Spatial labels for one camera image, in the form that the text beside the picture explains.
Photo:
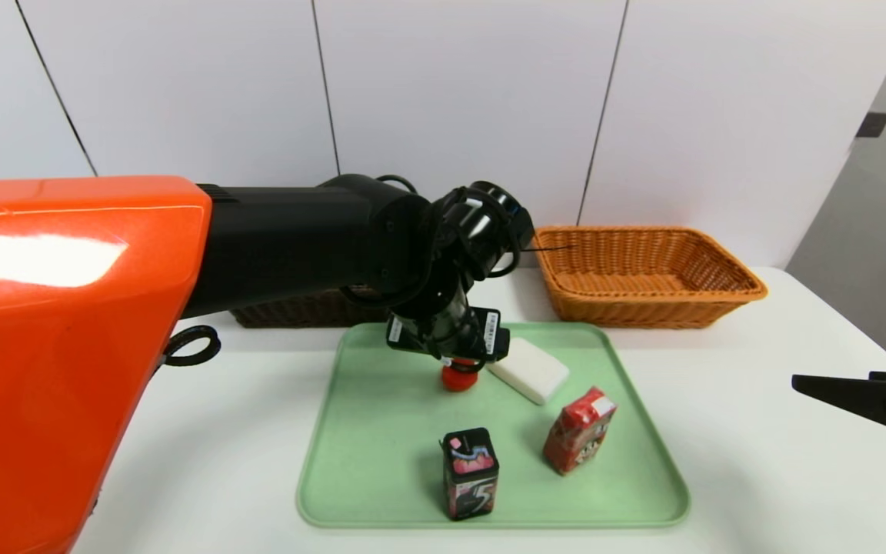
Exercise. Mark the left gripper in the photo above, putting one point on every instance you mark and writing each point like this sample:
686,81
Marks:
449,332

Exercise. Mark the small red rubber toy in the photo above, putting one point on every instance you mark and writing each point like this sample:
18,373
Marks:
458,382

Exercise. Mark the white soap bar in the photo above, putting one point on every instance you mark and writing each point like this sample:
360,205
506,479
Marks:
535,373

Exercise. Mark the black gum box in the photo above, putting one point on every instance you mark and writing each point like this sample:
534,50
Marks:
470,485

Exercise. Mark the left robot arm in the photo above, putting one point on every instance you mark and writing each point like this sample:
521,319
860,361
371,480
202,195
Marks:
297,238

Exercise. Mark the dark brown wicker basket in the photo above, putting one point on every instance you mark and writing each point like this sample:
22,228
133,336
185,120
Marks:
297,312

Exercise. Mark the orange wicker basket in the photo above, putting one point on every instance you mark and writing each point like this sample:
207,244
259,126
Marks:
643,312

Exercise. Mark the light green plastic tray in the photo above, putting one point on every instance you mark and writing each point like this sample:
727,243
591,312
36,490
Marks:
381,462

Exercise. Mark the red snack packet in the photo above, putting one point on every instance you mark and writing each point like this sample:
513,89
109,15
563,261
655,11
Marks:
575,440

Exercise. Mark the black zip tie tail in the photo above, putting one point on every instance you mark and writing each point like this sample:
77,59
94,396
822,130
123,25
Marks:
551,248

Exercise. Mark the dark wall bracket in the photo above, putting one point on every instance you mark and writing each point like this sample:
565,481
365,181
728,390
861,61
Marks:
873,125

